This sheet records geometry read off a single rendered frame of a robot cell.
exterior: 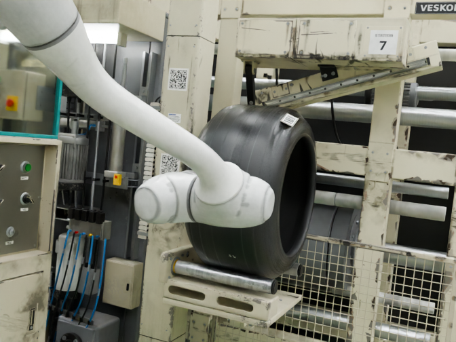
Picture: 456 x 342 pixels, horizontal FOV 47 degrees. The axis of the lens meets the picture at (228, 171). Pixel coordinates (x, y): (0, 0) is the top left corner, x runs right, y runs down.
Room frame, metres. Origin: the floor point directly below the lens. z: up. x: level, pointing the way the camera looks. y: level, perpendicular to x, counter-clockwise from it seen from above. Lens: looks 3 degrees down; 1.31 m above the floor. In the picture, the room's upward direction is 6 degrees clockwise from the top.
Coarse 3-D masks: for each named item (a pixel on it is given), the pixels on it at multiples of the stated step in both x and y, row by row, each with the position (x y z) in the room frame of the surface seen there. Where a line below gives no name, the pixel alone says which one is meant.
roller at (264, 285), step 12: (180, 264) 1.67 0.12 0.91; (192, 264) 1.66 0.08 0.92; (192, 276) 1.66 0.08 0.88; (204, 276) 1.63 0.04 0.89; (216, 276) 1.62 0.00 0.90; (228, 276) 1.60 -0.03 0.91; (240, 276) 1.59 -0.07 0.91; (252, 276) 1.58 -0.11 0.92; (252, 288) 1.57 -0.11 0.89; (264, 288) 1.55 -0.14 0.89; (276, 288) 1.57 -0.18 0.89
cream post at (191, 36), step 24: (192, 0) 1.78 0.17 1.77; (216, 0) 1.85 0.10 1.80; (168, 24) 1.81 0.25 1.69; (192, 24) 1.77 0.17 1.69; (168, 48) 1.81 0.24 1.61; (192, 48) 1.77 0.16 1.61; (168, 72) 1.80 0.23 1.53; (192, 72) 1.77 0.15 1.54; (168, 96) 1.80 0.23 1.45; (192, 96) 1.76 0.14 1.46; (192, 120) 1.77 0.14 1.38; (168, 240) 1.78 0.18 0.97; (144, 288) 1.81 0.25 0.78; (144, 312) 1.80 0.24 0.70; (168, 312) 1.77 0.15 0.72; (144, 336) 1.80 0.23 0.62; (168, 336) 1.76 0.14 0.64
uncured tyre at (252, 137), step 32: (224, 128) 1.58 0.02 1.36; (256, 128) 1.55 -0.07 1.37; (288, 128) 1.57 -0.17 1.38; (224, 160) 1.51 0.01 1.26; (256, 160) 1.48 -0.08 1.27; (288, 160) 1.55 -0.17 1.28; (288, 192) 1.98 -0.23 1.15; (192, 224) 1.55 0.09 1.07; (288, 224) 1.94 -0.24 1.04; (224, 256) 1.57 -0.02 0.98; (256, 256) 1.51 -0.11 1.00; (288, 256) 1.65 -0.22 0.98
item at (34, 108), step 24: (0, 48) 1.50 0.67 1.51; (24, 48) 1.58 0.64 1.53; (0, 72) 1.51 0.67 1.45; (24, 72) 1.59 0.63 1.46; (48, 72) 1.68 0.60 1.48; (0, 96) 1.51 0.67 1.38; (24, 96) 1.60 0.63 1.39; (48, 96) 1.69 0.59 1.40; (0, 120) 1.52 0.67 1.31; (24, 120) 1.61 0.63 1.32; (48, 120) 1.70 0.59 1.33
